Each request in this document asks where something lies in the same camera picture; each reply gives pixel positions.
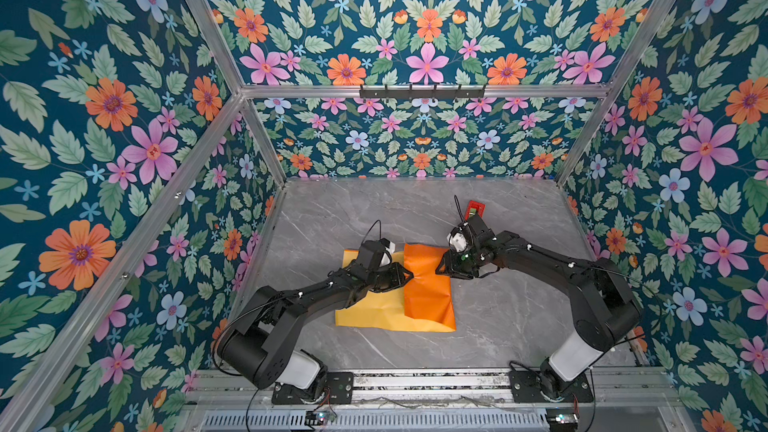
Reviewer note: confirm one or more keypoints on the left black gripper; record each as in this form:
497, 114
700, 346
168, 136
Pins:
398, 274

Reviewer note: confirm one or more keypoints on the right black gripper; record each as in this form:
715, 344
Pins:
449, 265

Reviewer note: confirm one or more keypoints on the yellow orange wrapping paper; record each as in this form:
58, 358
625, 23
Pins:
424, 304

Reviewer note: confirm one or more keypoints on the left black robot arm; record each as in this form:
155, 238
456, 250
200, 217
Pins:
260, 343

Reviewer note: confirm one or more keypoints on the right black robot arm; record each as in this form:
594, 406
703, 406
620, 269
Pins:
603, 307

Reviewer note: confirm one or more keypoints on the red tape dispenser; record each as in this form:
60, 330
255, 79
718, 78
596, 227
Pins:
474, 208

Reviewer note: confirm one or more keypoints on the left small circuit board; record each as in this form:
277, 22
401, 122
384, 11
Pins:
314, 419

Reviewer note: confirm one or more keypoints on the small circuit board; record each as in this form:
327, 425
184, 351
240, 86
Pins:
314, 419
562, 422

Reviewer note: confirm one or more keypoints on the right small circuit board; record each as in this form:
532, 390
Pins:
562, 422

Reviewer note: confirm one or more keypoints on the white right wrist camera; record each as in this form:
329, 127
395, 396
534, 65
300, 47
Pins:
458, 241

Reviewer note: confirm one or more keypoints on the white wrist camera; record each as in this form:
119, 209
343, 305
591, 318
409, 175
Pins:
458, 241
387, 249

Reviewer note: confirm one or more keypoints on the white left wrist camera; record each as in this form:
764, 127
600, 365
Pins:
387, 249

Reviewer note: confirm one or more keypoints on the aluminium mounting rail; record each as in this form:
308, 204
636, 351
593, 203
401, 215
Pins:
508, 388

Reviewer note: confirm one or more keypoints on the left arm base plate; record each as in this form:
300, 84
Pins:
327, 387

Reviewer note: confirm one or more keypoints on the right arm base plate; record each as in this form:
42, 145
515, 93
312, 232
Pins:
547, 387

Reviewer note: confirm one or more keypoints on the white slotted cable duct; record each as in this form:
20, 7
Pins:
379, 420

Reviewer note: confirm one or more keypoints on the black hook rail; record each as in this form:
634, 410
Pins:
439, 92

